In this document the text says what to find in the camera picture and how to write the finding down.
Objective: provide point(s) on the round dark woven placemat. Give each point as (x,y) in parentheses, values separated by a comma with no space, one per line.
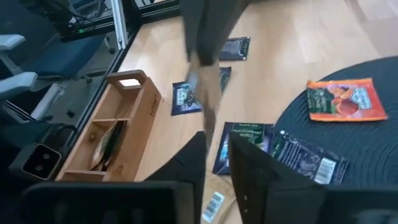
(357,149)

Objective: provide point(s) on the silver aluminium extrusion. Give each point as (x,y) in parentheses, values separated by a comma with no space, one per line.
(119,25)

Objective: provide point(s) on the wooden three-compartment tea box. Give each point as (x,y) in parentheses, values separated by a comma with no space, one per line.
(143,118)

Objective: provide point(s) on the black device green light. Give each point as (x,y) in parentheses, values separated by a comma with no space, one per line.
(84,31)

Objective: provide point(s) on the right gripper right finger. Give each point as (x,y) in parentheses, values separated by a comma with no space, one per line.
(264,186)

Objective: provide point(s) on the blue office chair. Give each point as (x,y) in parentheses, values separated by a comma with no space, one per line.
(62,59)

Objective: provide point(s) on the black aluminium table frame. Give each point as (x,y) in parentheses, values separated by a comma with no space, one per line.
(155,12)

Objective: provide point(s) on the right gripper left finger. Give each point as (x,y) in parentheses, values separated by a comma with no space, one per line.
(192,161)

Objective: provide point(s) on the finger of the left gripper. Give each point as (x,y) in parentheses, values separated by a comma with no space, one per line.
(224,21)
(197,28)

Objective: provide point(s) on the orange peach tea bag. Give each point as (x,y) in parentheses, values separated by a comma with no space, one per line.
(345,99)

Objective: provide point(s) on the black table-level camera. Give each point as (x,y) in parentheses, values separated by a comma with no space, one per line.
(38,161)

